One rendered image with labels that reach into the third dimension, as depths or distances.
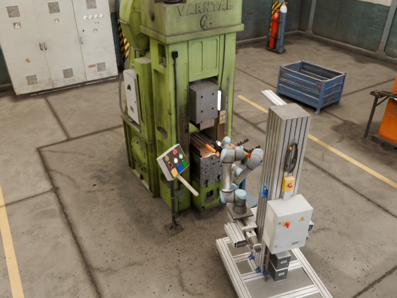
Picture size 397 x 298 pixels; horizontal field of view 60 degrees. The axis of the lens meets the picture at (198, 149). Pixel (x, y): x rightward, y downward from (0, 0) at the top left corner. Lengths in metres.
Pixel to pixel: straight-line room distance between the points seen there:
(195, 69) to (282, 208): 1.78
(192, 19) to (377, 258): 3.41
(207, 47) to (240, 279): 2.48
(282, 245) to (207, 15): 2.35
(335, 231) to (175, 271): 2.09
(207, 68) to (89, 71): 5.37
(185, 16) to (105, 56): 5.56
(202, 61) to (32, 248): 3.01
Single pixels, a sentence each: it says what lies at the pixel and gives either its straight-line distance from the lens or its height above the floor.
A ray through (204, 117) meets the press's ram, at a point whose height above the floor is 1.42.
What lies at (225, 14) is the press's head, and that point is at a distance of 3.93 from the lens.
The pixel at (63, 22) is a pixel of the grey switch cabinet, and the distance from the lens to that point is 8.63.
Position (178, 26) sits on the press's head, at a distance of 3.63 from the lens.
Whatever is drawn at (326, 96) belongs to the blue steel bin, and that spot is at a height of 0.34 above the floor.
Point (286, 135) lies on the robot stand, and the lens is 2.83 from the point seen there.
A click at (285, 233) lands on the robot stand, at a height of 1.00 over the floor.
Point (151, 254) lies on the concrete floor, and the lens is 4.35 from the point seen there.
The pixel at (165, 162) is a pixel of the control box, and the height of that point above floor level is 1.14.
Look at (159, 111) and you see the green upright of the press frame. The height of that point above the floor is 1.38.
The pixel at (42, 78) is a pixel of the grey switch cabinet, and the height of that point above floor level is 0.37.
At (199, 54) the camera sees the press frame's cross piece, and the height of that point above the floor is 2.11.
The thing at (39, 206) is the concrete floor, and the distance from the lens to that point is 5.38.
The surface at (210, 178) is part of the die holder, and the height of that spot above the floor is 0.55.
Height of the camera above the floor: 3.27
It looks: 33 degrees down
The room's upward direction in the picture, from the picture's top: straight up
